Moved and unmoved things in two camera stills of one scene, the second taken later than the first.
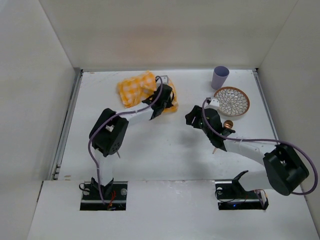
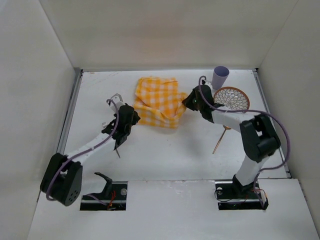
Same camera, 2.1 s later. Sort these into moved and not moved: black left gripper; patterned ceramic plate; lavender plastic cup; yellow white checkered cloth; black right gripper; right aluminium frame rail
Moved: yellow white checkered cloth; black right gripper; black left gripper
Not moved: lavender plastic cup; right aluminium frame rail; patterned ceramic plate
